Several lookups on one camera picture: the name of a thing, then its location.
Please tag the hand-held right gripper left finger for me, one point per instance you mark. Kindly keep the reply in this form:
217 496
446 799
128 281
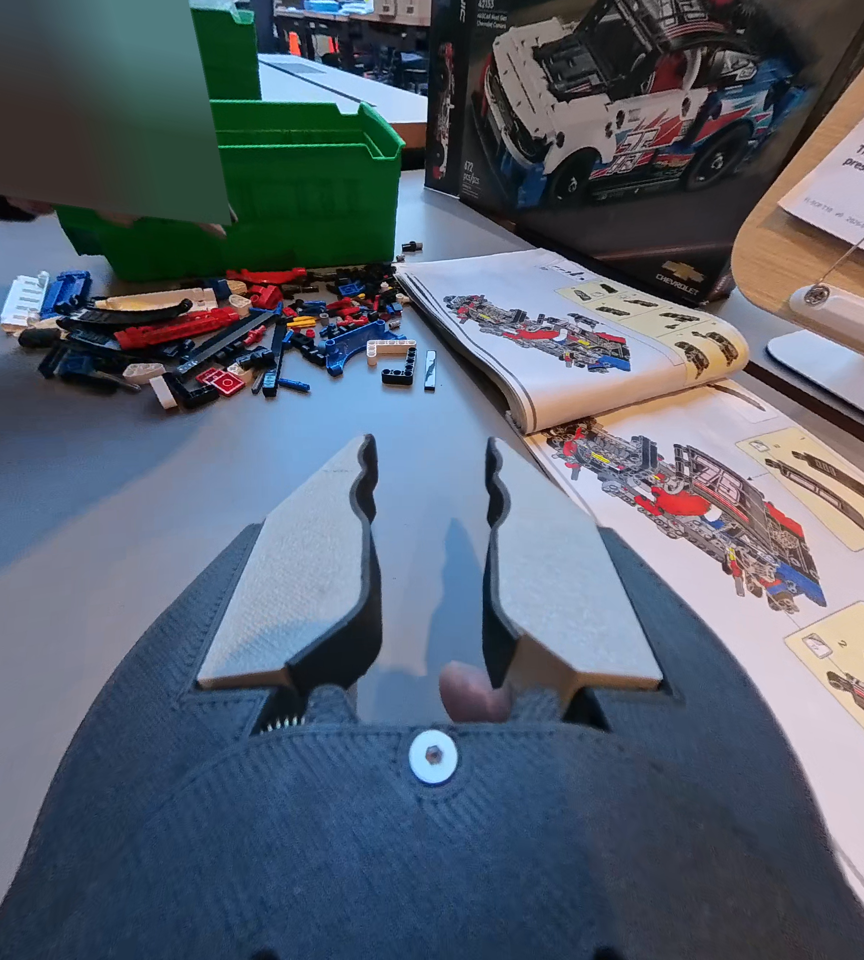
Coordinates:
304 570

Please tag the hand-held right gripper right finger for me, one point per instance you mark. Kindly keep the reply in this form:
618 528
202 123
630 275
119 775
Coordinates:
559 577

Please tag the pile of small toy bricks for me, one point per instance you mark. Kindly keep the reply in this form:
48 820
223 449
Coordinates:
177 330

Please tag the open building instruction booklet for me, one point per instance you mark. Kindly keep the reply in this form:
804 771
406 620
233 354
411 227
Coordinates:
574 360

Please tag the black angled toy beam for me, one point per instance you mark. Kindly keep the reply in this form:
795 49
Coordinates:
408 369

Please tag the black flat toy tile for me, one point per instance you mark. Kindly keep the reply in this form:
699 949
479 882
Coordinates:
430 371

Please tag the white angled toy beam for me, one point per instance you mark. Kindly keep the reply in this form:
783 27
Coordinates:
390 345

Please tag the large green plastic bin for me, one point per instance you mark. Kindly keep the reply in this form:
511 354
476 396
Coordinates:
304 195

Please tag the white board clip bar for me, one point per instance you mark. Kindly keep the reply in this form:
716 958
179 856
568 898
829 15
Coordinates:
859 319

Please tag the wooden document board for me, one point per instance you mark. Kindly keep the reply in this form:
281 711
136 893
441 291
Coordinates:
784 247

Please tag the toy race car box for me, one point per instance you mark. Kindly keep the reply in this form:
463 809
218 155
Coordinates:
626 112

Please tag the white background table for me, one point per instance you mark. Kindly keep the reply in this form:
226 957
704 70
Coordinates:
342 94

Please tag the blue curved toy frame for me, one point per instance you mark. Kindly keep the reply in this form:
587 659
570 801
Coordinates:
342 352

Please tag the grey stand base plate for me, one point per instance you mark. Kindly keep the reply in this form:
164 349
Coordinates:
829 375

